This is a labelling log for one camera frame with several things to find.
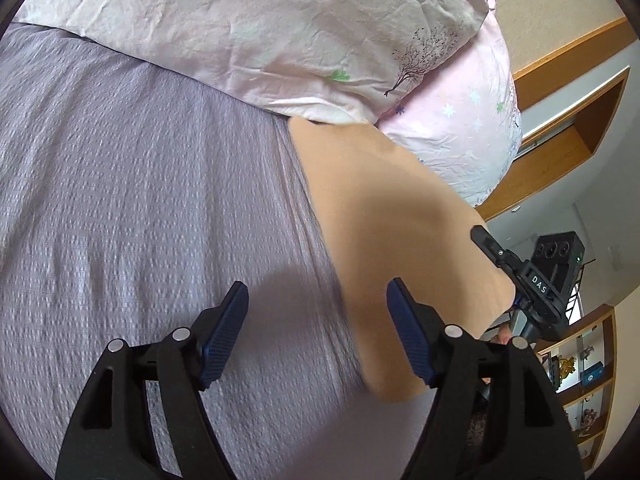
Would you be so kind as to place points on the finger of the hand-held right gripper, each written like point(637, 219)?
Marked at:
point(492, 247)

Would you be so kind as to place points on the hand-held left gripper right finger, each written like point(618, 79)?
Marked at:
point(411, 331)

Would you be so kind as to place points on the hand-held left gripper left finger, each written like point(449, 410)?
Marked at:
point(226, 331)

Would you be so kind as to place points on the beige small garment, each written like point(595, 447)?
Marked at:
point(395, 220)

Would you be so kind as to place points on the person's right hand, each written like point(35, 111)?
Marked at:
point(502, 336)

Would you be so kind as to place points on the golden figurine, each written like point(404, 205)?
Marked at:
point(567, 367)

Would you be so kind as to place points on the blue box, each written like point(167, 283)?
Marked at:
point(593, 374)

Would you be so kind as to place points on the wooden display shelf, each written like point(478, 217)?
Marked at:
point(595, 400)

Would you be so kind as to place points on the pink floral pillow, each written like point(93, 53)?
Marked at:
point(460, 125)

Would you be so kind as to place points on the purple-grey textured bed sheet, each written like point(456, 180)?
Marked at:
point(150, 200)

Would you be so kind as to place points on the white floral pillow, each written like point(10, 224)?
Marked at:
point(260, 30)

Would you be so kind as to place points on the wooden wardrobe frame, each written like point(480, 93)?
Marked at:
point(565, 110)

